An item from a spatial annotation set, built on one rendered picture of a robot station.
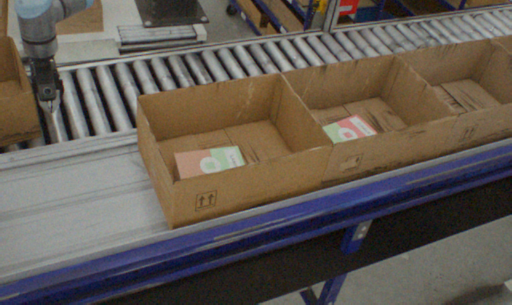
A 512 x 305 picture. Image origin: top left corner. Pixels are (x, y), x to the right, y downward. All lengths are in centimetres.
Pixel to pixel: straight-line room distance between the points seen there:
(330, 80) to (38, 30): 80
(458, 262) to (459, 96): 96
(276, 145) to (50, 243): 62
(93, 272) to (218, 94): 55
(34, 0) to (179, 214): 65
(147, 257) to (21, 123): 63
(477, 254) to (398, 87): 121
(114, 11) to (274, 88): 95
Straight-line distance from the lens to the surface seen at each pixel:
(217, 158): 130
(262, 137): 147
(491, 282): 260
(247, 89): 143
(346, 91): 163
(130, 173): 137
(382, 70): 166
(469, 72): 196
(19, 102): 158
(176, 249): 119
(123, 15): 220
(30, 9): 146
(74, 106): 177
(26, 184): 137
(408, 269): 246
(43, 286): 116
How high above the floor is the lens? 188
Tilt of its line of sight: 42 degrees down
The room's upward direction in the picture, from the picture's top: 10 degrees clockwise
